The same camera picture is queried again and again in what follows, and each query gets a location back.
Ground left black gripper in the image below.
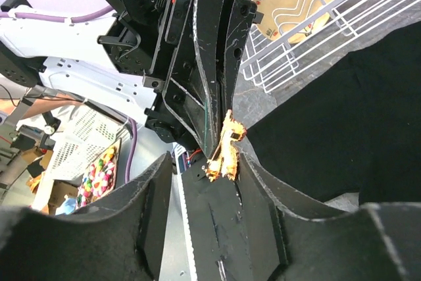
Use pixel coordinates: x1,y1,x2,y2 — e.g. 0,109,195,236
145,0,257,157

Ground white perforated crate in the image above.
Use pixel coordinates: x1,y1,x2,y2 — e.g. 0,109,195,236
45,106,121,182

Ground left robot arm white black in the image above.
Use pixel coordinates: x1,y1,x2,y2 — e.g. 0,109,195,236
1,0,257,157

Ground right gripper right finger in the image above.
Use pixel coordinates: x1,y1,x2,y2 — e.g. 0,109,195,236
238,155,420,280

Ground brown cardboard box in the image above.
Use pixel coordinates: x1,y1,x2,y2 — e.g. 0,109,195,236
31,179,78,215

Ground white wire basket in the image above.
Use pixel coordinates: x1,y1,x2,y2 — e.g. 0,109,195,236
241,0,420,94

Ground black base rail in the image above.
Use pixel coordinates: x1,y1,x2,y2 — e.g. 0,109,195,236
182,153,289,280

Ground orange butterfly brooch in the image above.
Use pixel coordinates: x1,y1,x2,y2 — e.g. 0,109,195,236
203,109,247,182

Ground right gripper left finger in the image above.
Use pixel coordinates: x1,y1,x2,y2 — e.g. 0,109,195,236
1,153,172,280

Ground colourful pompom tray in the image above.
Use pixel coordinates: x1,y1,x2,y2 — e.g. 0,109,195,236
76,138,122,209

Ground black printed t-shirt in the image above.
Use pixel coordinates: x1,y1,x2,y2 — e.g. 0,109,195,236
247,23,420,204

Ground toothed aluminium cable rail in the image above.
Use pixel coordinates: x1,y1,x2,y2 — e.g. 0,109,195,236
176,174,198,281

